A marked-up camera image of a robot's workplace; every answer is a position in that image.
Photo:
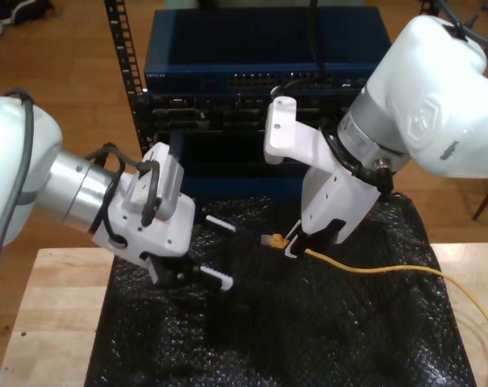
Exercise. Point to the blue flat panel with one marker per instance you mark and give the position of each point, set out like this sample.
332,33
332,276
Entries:
243,188

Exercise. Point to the black rack tray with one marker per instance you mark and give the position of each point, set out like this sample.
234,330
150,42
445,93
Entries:
235,161

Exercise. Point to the black bubble mat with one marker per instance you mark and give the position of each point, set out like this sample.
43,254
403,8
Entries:
268,330

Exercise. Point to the black rack server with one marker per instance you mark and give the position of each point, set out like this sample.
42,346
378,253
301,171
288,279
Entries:
195,117

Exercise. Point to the dark wooden chair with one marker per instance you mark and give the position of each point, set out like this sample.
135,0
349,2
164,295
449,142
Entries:
487,197

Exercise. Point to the dark sneaker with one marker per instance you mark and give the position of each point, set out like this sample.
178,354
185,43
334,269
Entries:
26,10

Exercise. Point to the blue network switch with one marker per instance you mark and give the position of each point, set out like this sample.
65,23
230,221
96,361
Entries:
227,40

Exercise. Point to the black perforated rack post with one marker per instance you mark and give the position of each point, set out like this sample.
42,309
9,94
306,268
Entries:
116,40
427,8

